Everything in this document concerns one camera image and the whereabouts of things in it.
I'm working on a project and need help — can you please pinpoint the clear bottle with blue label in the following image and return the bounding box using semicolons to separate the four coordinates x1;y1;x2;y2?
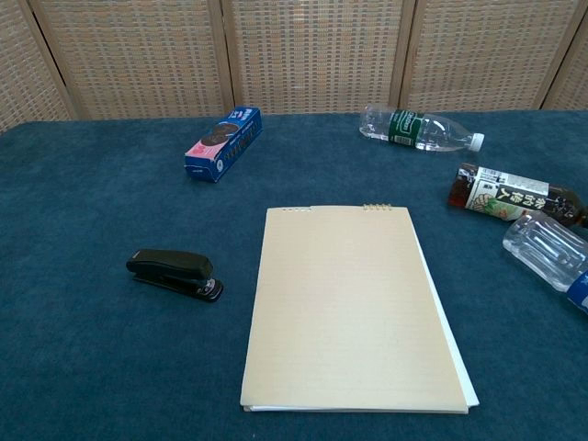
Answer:
502;212;588;316

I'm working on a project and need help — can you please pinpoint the dark tea bottle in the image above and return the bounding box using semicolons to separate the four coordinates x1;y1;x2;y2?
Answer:
447;163;588;229

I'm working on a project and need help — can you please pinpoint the black stapler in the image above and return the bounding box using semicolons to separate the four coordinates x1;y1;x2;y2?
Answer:
126;248;226;304

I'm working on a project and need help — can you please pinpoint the woven folding screen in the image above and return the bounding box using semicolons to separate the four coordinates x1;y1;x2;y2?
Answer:
0;0;588;135

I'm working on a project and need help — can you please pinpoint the clear bottle with green label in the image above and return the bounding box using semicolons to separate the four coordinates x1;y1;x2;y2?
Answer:
358;104;486;154

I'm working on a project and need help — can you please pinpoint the beige spiral notepad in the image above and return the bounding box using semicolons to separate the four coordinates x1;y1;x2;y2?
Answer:
239;202;481;415

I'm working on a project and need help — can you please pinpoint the blue cookie box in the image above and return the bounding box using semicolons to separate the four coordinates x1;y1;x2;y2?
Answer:
184;106;265;184

